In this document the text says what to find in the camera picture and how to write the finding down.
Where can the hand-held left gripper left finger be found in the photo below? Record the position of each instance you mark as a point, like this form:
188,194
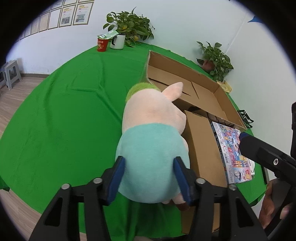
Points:
116,178

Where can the group of framed wall certificates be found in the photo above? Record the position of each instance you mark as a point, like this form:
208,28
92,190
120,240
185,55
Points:
69,15

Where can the black folding frame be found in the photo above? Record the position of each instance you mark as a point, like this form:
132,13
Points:
246,118

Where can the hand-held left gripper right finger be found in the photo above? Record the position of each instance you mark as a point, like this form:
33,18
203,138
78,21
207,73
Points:
182,180

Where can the large leafy potted plant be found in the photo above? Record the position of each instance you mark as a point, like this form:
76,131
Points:
129,25

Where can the person's right hand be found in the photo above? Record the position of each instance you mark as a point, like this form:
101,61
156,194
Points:
266,208

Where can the pink plush pig toy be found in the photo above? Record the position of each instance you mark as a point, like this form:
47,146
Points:
150,129

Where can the red paper cup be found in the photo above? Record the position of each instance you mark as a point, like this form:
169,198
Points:
102,45

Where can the grey plastic stool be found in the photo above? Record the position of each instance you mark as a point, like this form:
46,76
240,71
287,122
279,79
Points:
12,74

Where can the yellow dried leaf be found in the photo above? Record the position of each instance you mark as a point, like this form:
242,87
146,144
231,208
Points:
225,86

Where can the green paper packet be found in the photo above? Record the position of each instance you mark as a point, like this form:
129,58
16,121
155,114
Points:
108,35

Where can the large cardboard box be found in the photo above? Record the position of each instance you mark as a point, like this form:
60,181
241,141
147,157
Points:
203,76

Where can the colourful board game box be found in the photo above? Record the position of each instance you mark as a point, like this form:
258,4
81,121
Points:
231,148

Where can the blue wall decoration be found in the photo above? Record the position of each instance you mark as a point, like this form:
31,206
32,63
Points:
254,19

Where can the white enamel mug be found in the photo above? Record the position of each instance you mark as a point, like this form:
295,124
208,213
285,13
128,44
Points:
119,41

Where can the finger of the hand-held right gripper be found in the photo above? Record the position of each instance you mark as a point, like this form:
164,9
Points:
259,150

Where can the potted plant in terracotta pot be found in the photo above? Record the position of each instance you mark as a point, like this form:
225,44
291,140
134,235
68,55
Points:
215,58

